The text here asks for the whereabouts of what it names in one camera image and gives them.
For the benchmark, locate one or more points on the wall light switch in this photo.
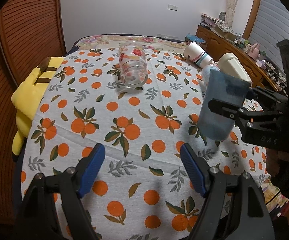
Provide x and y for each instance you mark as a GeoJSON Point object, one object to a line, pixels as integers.
{"type": "Point", "coordinates": [172, 7]}

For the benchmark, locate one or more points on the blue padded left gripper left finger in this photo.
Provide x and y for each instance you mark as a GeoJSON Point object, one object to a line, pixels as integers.
{"type": "Point", "coordinates": [38, 218]}

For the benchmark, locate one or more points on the white striped paper cup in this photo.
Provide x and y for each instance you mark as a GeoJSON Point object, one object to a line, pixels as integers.
{"type": "Point", "coordinates": [194, 53]}

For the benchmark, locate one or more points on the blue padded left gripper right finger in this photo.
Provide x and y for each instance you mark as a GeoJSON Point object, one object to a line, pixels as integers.
{"type": "Point", "coordinates": [234, 207]}

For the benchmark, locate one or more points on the brown louvered wardrobe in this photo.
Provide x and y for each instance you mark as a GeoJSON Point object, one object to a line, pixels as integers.
{"type": "Point", "coordinates": [30, 31]}

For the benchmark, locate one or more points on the cream insulated mug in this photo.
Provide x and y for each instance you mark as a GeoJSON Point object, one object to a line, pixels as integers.
{"type": "Point", "coordinates": [230, 65]}

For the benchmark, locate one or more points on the wooden sideboard cabinet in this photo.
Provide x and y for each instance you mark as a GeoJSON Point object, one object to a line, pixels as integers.
{"type": "Point", "coordinates": [217, 46]}

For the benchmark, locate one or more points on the blue-grey plastic cup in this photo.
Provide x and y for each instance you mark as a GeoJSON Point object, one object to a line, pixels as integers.
{"type": "Point", "coordinates": [225, 94]}

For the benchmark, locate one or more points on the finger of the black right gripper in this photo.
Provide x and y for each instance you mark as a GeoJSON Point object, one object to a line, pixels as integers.
{"type": "Point", "coordinates": [237, 112]}

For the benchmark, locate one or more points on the grey window blind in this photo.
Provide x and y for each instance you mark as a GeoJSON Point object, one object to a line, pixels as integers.
{"type": "Point", "coordinates": [271, 26]}

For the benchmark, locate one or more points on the clear frosted plastic cup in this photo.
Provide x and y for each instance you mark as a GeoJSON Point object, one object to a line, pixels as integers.
{"type": "Point", "coordinates": [206, 71]}

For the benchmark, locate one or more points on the orange print tablecloth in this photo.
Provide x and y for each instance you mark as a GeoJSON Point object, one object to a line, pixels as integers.
{"type": "Point", "coordinates": [142, 190]}

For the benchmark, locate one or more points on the blue plastic bag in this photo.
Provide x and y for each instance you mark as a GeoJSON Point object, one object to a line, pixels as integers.
{"type": "Point", "coordinates": [193, 38]}

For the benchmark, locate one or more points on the floral bed quilt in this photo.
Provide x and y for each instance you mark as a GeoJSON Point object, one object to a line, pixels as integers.
{"type": "Point", "coordinates": [110, 41]}

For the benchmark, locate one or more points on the yellow plush toy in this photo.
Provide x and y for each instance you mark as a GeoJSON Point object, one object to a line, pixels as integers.
{"type": "Point", "coordinates": [27, 97]}

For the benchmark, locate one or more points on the pink kettle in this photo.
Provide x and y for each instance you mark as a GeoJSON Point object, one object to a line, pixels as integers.
{"type": "Point", "coordinates": [254, 51]}

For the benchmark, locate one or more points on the clear floral glass cup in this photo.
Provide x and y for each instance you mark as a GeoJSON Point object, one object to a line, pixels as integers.
{"type": "Point", "coordinates": [133, 64]}

